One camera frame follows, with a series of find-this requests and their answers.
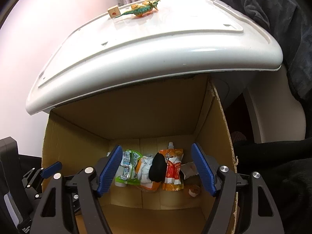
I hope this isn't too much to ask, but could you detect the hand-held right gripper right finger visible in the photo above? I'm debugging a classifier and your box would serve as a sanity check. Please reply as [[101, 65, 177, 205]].
[[191, 143, 284, 234]]

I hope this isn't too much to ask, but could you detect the brown cardboard tube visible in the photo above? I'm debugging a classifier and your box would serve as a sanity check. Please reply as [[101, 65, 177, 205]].
[[187, 185, 202, 198]]

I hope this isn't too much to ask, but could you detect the orange green toy dinosaur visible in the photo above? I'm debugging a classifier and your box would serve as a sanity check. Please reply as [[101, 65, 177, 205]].
[[114, 0, 161, 19]]

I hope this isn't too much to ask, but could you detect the orange jelly drink pouch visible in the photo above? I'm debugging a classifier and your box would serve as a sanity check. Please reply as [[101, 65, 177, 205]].
[[158, 141, 184, 192]]

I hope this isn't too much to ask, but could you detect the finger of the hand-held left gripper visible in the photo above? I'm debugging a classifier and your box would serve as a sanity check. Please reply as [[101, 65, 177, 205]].
[[21, 162, 62, 192]]

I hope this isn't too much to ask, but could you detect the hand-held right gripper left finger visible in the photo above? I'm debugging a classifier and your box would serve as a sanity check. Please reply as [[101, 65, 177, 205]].
[[30, 145, 123, 234]]

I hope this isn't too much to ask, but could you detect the green snack wrapper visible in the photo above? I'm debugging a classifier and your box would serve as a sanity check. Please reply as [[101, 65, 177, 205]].
[[114, 150, 143, 187]]

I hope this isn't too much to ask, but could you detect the dark grey blanket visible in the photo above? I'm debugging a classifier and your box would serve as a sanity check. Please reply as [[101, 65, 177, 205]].
[[178, 0, 312, 103]]

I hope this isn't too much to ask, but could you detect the brown cardboard box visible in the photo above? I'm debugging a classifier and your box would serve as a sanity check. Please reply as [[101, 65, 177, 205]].
[[41, 74, 240, 234]]

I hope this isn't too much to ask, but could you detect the white plastic storage bin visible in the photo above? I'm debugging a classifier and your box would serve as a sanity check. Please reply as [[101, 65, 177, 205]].
[[214, 68, 306, 144]]

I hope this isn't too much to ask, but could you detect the person's black pants leg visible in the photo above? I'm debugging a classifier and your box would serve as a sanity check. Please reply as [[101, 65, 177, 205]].
[[231, 132, 312, 234]]

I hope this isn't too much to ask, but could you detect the black sock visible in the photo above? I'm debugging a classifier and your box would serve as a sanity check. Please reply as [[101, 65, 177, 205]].
[[149, 152, 167, 182]]

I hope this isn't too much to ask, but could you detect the white plastic bin lid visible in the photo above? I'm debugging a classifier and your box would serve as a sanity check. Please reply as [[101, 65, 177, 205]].
[[26, 0, 283, 116]]

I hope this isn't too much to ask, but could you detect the white tissue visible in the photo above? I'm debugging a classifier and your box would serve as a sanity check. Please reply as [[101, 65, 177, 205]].
[[140, 155, 154, 183]]

